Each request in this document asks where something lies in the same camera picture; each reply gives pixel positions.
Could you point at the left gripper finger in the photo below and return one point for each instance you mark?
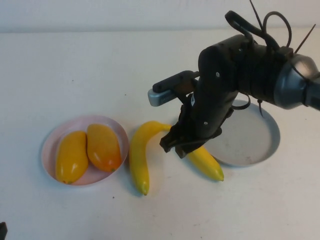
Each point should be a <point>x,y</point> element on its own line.
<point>3,231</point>

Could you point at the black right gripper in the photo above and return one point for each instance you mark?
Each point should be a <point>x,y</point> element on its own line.
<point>207,112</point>

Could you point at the yellow banana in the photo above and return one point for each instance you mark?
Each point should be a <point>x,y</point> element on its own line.
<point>138,160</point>
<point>207,165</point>

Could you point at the orange blushed mango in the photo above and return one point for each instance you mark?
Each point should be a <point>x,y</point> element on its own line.
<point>102,147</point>

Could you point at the yellow mango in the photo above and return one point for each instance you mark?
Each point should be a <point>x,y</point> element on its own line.
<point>71,160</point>

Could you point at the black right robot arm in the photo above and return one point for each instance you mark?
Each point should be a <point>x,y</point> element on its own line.
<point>250,70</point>

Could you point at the grey-blue round plate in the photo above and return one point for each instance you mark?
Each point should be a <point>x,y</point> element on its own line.
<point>245,140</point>

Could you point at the pink round plate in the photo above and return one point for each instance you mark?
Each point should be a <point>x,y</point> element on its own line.
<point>50,150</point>

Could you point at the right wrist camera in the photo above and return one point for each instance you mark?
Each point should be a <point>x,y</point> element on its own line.
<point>162,96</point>

